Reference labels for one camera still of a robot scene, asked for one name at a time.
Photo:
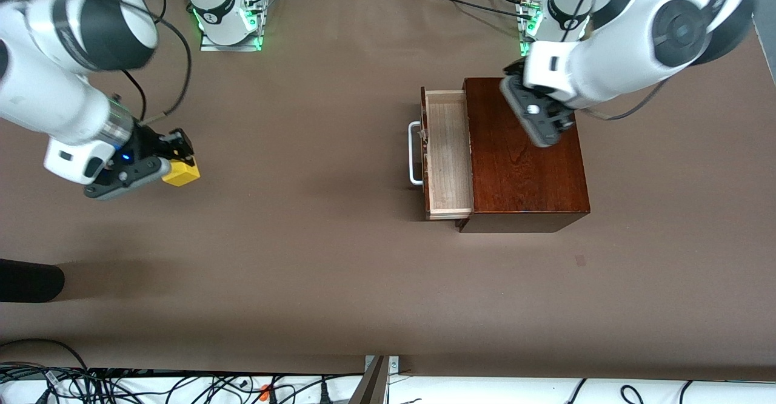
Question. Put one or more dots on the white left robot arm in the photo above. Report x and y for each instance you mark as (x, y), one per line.
(618, 52)

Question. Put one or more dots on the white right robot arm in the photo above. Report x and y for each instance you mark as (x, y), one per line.
(48, 100)

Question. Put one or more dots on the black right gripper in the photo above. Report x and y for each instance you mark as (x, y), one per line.
(147, 144)

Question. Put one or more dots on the dark brown wooden cabinet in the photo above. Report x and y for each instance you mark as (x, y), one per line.
(527, 173)

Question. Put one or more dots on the light wood drawer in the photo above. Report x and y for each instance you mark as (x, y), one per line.
(450, 161)

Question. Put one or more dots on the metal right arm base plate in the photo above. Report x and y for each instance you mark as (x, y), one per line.
(209, 45)

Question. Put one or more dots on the yellow block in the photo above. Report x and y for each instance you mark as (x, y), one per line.
(182, 175)

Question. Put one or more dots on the orange connector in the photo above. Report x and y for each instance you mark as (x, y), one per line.
(265, 392)

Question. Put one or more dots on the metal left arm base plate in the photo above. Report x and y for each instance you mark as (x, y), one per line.
(525, 49)

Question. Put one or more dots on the black ribbed cylinder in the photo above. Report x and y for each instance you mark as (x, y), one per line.
(30, 279)

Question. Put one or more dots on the silver metal bracket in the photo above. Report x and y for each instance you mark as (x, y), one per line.
(394, 364)

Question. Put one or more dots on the dark grey post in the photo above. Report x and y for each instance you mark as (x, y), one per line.
(371, 386)

